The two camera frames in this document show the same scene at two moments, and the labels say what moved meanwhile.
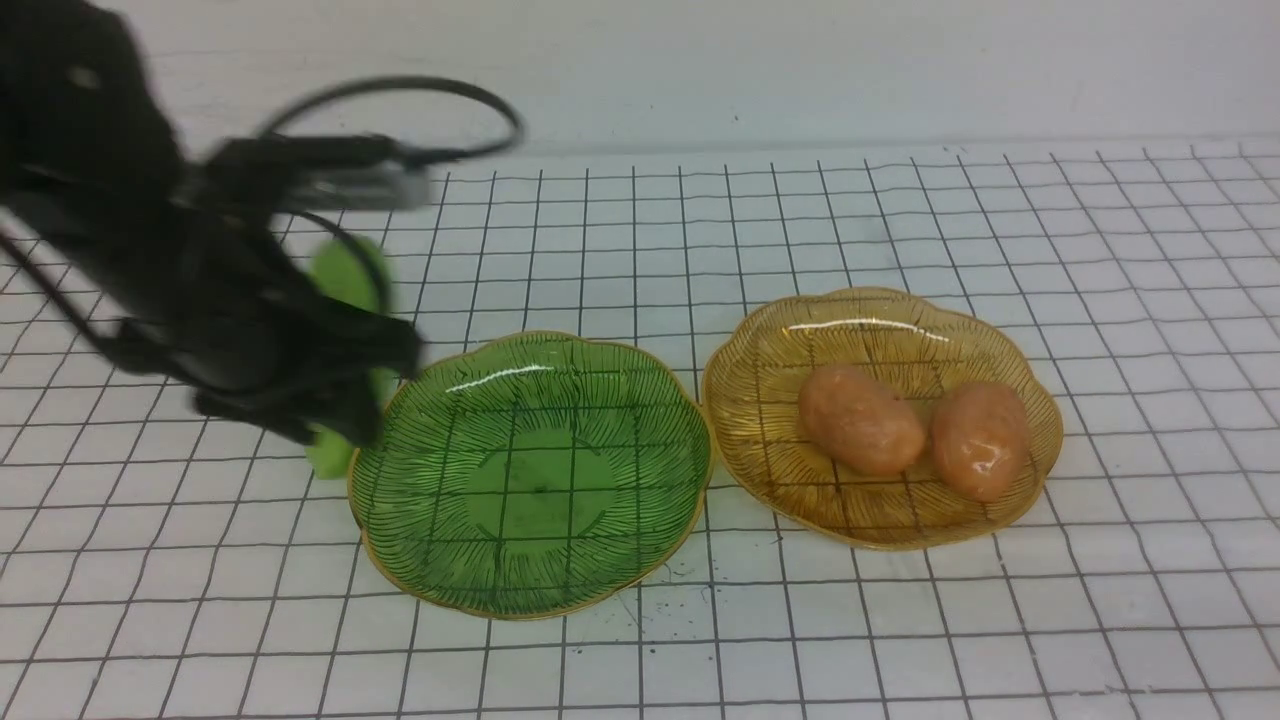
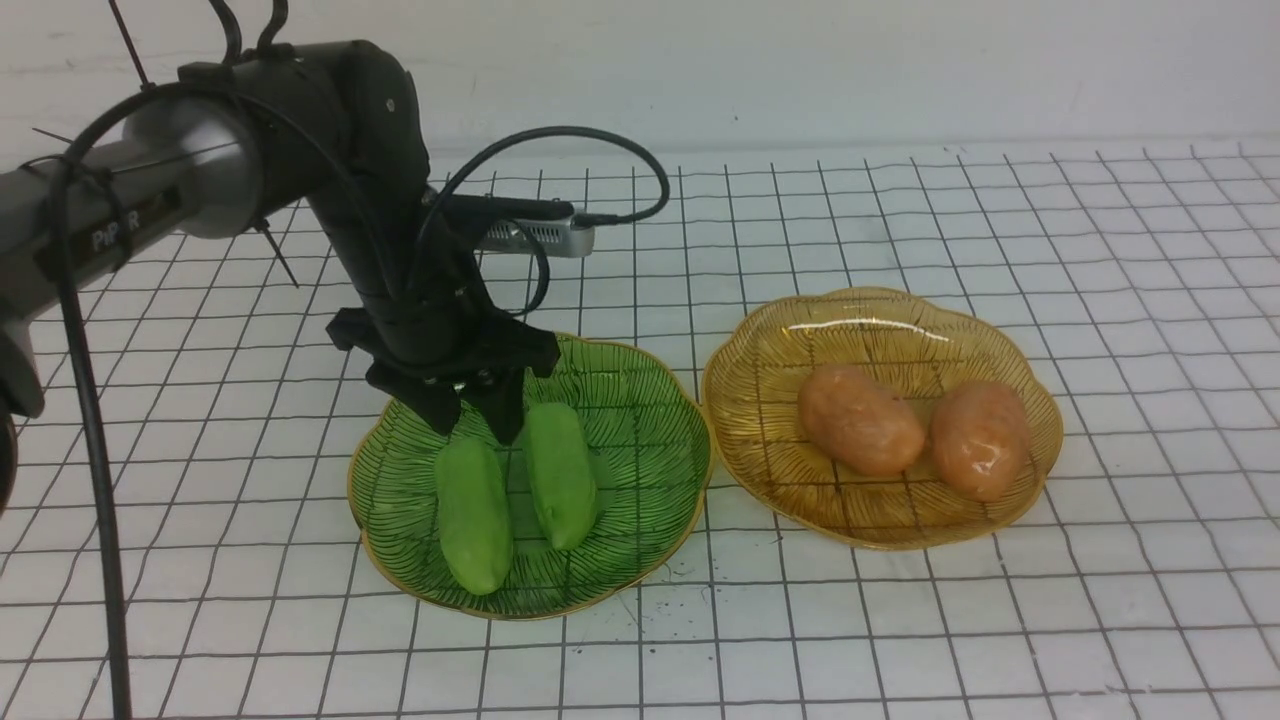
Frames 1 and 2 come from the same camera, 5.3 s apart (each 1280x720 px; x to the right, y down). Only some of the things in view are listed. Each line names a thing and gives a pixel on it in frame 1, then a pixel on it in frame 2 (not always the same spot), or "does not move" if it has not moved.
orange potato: [981, 436] does not move
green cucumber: [351, 266] to [561, 473]
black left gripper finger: [347, 405] to [496, 396]
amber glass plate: [764, 464] does not move
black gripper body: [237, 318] to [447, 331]
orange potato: [859, 421] does not move
